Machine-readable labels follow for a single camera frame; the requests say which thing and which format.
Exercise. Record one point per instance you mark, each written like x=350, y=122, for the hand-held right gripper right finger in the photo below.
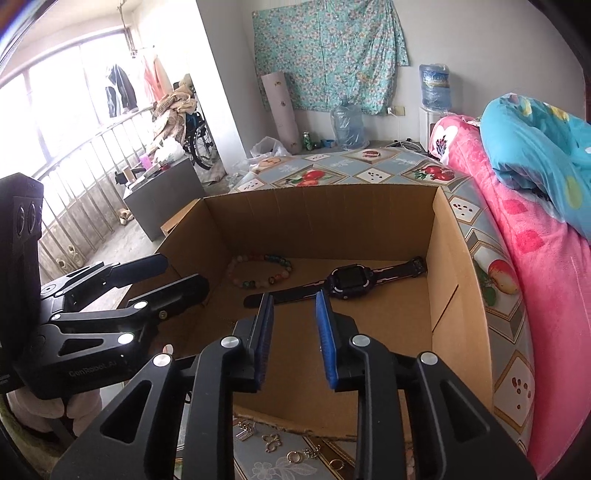
x=327, y=344

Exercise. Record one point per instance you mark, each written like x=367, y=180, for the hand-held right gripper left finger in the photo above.
x=262, y=344

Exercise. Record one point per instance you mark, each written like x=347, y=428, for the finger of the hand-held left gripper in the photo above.
x=134, y=272
x=180, y=290

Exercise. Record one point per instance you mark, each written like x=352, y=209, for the brown cardboard box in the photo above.
x=378, y=350

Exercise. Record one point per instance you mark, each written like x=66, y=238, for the purple smartwatch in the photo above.
x=344, y=279

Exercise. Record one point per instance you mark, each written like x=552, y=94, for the person's left hand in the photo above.
x=167, y=349

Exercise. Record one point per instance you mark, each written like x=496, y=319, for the pair of slippers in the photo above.
x=123, y=216

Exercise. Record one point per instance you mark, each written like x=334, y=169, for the metal balcony railing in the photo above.
x=78, y=221

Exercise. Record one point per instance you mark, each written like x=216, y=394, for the grey cabinet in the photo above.
x=171, y=198

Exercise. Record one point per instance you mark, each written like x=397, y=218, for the silver bar pendant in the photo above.
x=244, y=434

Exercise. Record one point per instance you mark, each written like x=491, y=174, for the gold openwork charm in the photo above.
x=271, y=443

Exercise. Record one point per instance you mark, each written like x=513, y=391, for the small gold earring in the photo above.
x=313, y=452

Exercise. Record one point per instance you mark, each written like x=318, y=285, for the white plastic bag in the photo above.
x=168, y=152

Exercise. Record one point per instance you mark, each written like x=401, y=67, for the wheelchair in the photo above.
x=191, y=122

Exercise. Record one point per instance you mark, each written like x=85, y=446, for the clear plastic bag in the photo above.
x=268, y=147

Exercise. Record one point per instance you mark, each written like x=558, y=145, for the pile of beige cloth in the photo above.
x=173, y=108

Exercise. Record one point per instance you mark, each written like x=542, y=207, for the hanging dark jacket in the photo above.
x=121, y=87

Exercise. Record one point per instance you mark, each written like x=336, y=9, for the green can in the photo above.
x=306, y=141

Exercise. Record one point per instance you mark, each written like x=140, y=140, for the hanging pink garment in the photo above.
x=154, y=76

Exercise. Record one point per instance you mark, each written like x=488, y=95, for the rolled white mat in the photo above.
x=279, y=110

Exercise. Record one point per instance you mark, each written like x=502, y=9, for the empty water jug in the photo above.
x=348, y=122

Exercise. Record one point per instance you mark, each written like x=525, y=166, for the pink blanket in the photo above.
x=545, y=277

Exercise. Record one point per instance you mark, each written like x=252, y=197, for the white water dispenser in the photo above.
x=427, y=127

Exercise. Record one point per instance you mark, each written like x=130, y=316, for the blue water dispenser bottle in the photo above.
x=435, y=87

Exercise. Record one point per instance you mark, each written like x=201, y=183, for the teal quilt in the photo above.
x=535, y=138

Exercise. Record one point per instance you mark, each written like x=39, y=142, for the wall power socket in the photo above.
x=398, y=110

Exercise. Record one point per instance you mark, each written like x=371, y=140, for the floral wall cloth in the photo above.
x=332, y=55

